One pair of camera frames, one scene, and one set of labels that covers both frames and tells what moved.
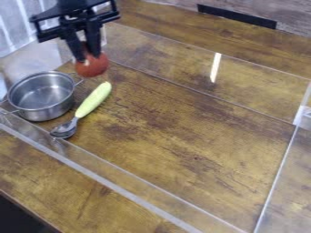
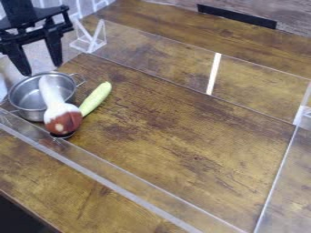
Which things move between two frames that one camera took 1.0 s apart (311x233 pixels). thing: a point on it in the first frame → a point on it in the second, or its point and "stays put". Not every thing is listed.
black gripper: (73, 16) → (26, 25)
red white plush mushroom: (92, 66) → (61, 116)
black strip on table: (236, 16) stays put
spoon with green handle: (66, 128) stays put
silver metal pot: (41, 96) stays put
